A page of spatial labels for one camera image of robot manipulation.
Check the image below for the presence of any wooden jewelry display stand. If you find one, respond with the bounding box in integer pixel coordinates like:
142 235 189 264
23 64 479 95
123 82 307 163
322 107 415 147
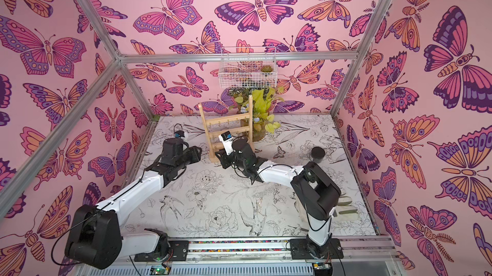
197 95 254 163

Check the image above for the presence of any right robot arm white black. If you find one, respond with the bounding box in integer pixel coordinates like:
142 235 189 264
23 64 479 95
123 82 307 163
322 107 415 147
215 133 342 259

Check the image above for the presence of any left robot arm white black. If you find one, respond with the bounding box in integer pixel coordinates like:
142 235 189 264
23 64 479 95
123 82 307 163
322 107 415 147
64 138 202 270

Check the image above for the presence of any potted green plant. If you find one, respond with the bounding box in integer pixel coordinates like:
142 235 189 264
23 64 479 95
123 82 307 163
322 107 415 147
226 87 281 142

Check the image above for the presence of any small black cylinder jar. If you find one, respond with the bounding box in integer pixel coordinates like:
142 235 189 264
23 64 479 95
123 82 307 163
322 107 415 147
310 147 326 163

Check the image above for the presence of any small succulent in basket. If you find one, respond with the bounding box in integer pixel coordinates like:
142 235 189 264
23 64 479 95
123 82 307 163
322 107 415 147
260 66 274 73

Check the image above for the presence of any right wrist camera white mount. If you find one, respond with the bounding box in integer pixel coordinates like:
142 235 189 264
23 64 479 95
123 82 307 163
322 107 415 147
219 131 234 156

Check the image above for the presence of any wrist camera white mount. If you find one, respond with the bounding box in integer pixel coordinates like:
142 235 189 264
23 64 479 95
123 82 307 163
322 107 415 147
173 123 186 139
219 131 234 156

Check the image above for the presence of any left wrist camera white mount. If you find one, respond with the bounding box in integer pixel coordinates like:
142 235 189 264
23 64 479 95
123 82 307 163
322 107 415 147
173 123 186 139

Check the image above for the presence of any white wire basket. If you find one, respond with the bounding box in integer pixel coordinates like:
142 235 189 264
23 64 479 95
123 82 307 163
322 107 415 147
217 46 278 89

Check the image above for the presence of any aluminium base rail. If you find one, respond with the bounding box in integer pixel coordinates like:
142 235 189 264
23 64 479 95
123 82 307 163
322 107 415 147
76 235 401 276

